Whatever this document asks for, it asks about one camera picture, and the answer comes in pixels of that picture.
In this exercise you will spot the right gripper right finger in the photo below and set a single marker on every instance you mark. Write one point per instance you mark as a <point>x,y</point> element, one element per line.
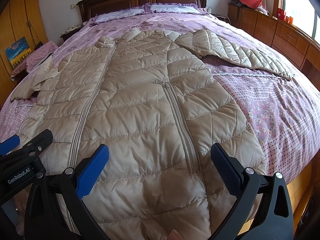
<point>274,217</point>

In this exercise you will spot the stool with pink cloth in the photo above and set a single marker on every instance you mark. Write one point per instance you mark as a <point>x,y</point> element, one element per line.
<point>34,59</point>

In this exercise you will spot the left purple ruffled pillow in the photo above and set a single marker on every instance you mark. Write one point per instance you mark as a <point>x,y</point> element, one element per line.
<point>117,15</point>

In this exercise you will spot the red items on windowsill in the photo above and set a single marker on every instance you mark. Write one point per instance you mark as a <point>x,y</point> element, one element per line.
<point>282,15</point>

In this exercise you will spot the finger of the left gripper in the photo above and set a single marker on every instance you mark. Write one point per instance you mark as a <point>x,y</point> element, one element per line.
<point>35,146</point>
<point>9,144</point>

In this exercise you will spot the beige quilted down coat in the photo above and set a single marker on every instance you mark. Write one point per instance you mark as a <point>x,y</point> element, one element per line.
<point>149,97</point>

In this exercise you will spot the brown wooden dresser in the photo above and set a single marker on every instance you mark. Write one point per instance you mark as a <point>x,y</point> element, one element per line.
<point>300,50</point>

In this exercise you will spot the person's right hand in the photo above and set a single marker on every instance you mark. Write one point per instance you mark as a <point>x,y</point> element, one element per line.
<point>174,235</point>

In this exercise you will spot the purple ruffled pillow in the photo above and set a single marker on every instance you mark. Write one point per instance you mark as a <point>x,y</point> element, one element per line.
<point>177,8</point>
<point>117,15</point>

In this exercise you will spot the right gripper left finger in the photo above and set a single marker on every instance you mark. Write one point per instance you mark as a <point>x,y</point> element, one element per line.
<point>55,209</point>

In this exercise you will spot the dark wooden nightstand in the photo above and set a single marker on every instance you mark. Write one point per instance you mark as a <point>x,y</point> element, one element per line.
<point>71,31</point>

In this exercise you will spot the right purple ruffled pillow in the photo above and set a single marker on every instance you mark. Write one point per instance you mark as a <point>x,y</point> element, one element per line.
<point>177,8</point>

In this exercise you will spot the window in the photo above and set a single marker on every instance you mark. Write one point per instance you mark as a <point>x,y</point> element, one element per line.
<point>304,17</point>

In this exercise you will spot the pink floral bedspread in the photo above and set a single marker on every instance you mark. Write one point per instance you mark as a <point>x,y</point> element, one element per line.
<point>283,114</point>

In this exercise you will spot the blue yellow painting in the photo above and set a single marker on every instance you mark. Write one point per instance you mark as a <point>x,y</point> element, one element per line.
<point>18,52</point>

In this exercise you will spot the yellow wooden wardrobe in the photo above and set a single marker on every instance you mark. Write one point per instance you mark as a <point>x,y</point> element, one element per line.
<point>19,18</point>

